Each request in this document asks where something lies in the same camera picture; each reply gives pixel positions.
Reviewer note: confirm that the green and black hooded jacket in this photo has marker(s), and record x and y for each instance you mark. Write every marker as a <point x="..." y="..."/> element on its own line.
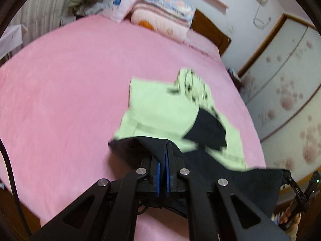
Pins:
<point x="155" y="105"/>

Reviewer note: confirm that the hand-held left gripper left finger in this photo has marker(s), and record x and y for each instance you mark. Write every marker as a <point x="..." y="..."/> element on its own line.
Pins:
<point x="157" y="178"/>

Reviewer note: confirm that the white floral wardrobe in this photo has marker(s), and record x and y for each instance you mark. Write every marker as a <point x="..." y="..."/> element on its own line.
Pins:
<point x="288" y="67"/>

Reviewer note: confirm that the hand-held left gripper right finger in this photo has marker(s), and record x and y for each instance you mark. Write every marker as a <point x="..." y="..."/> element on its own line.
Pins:
<point x="168" y="178"/>

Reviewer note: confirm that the pink folded blanket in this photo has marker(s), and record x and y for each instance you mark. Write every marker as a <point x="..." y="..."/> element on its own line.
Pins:
<point x="160" y="22"/>

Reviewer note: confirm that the small pillow with blue print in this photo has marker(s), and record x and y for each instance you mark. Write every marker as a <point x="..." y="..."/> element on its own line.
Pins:
<point x="120" y="5"/>

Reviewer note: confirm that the white patterned curtain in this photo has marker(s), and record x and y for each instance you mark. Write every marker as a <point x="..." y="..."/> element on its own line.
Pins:
<point x="42" y="7"/>

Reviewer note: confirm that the dark wooden nightstand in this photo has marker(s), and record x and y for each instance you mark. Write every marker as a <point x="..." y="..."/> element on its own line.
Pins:
<point x="235" y="77"/>

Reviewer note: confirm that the floral folded quilt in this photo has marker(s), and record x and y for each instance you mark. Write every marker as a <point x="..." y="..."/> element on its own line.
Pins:
<point x="170" y="3"/>

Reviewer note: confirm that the pink pillow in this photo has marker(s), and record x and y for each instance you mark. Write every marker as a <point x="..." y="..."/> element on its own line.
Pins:
<point x="200" y="42"/>

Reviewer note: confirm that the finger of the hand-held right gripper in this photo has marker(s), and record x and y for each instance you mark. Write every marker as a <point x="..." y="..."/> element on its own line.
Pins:
<point x="298" y="190"/>

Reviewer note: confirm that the pink bed sheet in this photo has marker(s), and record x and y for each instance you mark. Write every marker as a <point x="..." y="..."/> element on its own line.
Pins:
<point x="62" y="80"/>

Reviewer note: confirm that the white box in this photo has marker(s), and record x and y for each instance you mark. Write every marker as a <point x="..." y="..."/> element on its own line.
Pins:
<point x="10" y="37"/>

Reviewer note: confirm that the person's right hand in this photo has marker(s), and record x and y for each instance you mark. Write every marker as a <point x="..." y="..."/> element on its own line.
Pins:
<point x="283" y="218"/>

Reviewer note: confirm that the brown wooden headboard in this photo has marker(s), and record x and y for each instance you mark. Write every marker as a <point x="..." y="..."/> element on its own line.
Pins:
<point x="210" y="30"/>

